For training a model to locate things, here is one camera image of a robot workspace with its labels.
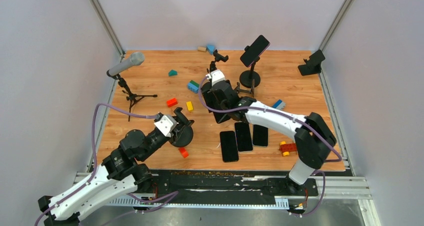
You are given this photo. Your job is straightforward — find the black ball-joint phone stand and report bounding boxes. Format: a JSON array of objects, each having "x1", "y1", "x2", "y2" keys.
[{"x1": 169, "y1": 112, "x2": 195, "y2": 147}]

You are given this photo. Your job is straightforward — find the black round pole stand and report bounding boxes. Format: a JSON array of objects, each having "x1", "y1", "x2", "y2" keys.
[{"x1": 239, "y1": 56, "x2": 261, "y2": 88}]

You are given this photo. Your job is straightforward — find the black stand of phone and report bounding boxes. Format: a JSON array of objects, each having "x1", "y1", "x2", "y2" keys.
[{"x1": 206, "y1": 50, "x2": 229, "y2": 73}]

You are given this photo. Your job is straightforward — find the purple-edged phone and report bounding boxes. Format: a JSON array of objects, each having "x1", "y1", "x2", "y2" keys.
[{"x1": 240, "y1": 35, "x2": 270, "y2": 67}]

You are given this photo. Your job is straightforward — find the black desk phone stand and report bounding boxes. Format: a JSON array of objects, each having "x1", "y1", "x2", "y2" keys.
[{"x1": 298, "y1": 50, "x2": 326, "y2": 76}]

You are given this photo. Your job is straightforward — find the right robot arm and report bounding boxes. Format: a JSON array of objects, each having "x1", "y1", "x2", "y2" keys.
[{"x1": 198, "y1": 77, "x2": 342, "y2": 195}]

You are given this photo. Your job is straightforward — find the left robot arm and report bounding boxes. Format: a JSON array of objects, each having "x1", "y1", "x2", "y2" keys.
[{"x1": 38, "y1": 107, "x2": 194, "y2": 225}]

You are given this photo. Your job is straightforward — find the black microphone tripod stand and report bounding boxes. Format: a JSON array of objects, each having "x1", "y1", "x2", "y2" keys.
[{"x1": 112, "y1": 74, "x2": 158, "y2": 113}]

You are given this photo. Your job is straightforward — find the orange red block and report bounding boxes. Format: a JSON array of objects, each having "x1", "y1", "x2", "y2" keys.
[{"x1": 178, "y1": 147, "x2": 189, "y2": 158}]

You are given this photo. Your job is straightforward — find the blue green lego brick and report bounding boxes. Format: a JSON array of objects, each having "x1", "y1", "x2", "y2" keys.
[{"x1": 187, "y1": 80, "x2": 199, "y2": 94}]

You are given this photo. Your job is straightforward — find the yellow wooden block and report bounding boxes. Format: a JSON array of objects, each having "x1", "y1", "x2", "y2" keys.
[{"x1": 186, "y1": 101, "x2": 194, "y2": 112}]

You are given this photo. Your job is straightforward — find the red wooden block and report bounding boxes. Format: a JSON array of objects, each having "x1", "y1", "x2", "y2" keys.
[{"x1": 166, "y1": 98, "x2": 178, "y2": 108}]

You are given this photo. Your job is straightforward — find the blue triangular block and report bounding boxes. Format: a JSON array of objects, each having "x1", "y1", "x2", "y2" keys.
[{"x1": 206, "y1": 44, "x2": 216, "y2": 55}]

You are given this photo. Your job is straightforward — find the tan wooden cylinder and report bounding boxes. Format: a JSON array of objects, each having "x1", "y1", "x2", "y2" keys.
[{"x1": 197, "y1": 46, "x2": 207, "y2": 52}]

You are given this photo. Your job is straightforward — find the teal triangular block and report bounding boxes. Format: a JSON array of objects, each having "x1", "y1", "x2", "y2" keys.
[{"x1": 168, "y1": 70, "x2": 178, "y2": 77}]

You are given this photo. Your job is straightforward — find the blue grey lego brick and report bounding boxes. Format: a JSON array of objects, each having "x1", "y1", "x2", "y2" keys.
[{"x1": 272, "y1": 99, "x2": 286, "y2": 110}]

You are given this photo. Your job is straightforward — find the red lego toy car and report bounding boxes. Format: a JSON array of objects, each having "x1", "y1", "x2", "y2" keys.
[{"x1": 279, "y1": 141, "x2": 298, "y2": 157}]

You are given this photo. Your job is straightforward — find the grey microphone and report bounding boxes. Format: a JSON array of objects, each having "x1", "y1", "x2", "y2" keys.
[{"x1": 106, "y1": 52, "x2": 145, "y2": 78}]

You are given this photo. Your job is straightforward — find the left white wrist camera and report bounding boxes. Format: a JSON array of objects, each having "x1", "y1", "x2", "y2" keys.
[{"x1": 154, "y1": 114, "x2": 178, "y2": 137}]

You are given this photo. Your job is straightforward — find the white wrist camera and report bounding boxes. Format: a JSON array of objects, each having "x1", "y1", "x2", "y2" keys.
[
  {"x1": 154, "y1": 114, "x2": 178, "y2": 137},
  {"x1": 206, "y1": 70, "x2": 226, "y2": 87}
]

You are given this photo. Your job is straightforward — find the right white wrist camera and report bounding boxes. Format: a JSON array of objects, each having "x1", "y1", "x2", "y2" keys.
[{"x1": 206, "y1": 70, "x2": 226, "y2": 87}]

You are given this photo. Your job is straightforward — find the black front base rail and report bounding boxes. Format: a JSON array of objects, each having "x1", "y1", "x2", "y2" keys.
[{"x1": 134, "y1": 169, "x2": 319, "y2": 206}]

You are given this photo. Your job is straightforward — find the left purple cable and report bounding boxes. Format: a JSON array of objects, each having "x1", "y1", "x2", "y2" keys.
[{"x1": 34, "y1": 103, "x2": 160, "y2": 226}]

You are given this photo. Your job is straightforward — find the purple cable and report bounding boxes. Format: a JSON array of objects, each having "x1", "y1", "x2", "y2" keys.
[
  {"x1": 198, "y1": 77, "x2": 343, "y2": 217},
  {"x1": 34, "y1": 103, "x2": 160, "y2": 226}
]

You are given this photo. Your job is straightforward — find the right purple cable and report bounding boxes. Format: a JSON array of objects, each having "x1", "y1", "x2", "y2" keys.
[{"x1": 198, "y1": 77, "x2": 343, "y2": 217}]

